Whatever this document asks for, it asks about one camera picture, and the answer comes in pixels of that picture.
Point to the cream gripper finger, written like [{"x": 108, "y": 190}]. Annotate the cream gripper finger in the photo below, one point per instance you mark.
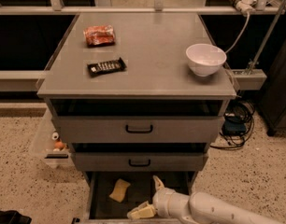
[
  {"x": 144, "y": 210},
  {"x": 158, "y": 183}
]

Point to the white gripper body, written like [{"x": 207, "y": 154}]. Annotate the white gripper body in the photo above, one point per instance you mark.
[{"x": 165, "y": 201}]

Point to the yellow sponge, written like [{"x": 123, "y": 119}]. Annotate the yellow sponge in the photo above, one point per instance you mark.
[{"x": 119, "y": 191}]

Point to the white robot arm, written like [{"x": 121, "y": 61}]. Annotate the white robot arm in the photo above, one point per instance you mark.
[{"x": 196, "y": 208}]

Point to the grey open bottom drawer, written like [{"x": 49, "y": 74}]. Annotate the grey open bottom drawer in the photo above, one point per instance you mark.
[{"x": 101, "y": 209}]

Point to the grey middle drawer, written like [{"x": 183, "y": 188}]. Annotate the grey middle drawer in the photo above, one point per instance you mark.
[{"x": 139, "y": 162}]

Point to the grey drawer cabinet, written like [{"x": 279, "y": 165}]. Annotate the grey drawer cabinet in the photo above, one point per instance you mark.
[{"x": 156, "y": 83}]

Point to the grey top drawer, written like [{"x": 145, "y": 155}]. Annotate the grey top drawer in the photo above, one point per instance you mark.
[{"x": 138, "y": 129}]

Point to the blue electronics box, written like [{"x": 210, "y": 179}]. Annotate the blue electronics box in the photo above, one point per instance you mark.
[{"x": 233, "y": 129}]

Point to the orange ball in bin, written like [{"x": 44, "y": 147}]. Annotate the orange ball in bin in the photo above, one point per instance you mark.
[{"x": 59, "y": 145}]

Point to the white cup in bin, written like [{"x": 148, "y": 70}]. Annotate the white cup in bin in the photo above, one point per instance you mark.
[{"x": 55, "y": 136}]

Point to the clear plastic storage bin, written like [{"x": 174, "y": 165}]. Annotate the clear plastic storage bin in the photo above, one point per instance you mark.
[{"x": 42, "y": 145}]

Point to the black chocolate bar wrapper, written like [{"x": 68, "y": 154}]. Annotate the black chocolate bar wrapper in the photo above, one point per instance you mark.
[{"x": 107, "y": 67}]

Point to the white bowl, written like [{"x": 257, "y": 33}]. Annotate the white bowl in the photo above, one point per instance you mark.
[{"x": 204, "y": 59}]

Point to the black bag on floor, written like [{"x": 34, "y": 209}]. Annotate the black bag on floor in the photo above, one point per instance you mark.
[{"x": 13, "y": 217}]

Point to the dark grey side cabinet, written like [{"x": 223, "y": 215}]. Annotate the dark grey side cabinet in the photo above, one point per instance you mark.
[{"x": 272, "y": 104}]

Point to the red snack bag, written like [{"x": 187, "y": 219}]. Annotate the red snack bag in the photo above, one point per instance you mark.
[{"x": 99, "y": 35}]

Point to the white power strip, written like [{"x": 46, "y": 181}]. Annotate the white power strip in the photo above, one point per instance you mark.
[{"x": 243, "y": 6}]

